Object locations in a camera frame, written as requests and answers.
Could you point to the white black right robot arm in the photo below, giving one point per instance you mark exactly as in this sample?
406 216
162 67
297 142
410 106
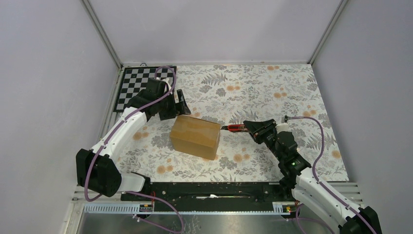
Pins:
339 213

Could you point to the floral patterned table mat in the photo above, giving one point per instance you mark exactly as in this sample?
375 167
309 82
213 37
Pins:
231 94

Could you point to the red black utility knife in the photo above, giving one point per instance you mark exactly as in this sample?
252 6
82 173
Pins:
235 128

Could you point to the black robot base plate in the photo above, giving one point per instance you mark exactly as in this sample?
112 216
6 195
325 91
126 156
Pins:
217 197

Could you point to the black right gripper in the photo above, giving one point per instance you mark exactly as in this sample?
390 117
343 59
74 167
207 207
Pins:
258 129

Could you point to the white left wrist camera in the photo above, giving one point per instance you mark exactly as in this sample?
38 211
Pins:
168 82

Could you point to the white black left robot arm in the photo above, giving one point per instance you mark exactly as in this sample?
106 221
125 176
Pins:
96 169

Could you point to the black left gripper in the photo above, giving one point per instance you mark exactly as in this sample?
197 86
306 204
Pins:
181 108

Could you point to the black white checkerboard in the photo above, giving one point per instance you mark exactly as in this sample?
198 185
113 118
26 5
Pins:
134 80

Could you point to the brown cardboard express box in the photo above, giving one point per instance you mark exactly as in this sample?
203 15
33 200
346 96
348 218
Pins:
195 137

